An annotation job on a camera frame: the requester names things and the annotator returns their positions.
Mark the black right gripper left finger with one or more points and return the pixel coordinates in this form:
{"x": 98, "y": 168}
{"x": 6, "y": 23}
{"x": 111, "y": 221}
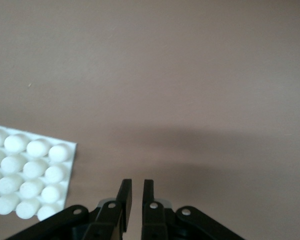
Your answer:
{"x": 107, "y": 220}

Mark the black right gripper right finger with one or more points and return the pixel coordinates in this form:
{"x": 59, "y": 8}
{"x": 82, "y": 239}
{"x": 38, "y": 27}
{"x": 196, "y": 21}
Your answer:
{"x": 153, "y": 222}

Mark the white studded base plate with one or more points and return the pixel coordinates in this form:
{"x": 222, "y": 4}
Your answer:
{"x": 30, "y": 172}

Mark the brown table cover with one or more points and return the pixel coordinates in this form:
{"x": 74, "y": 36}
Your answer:
{"x": 165, "y": 75}

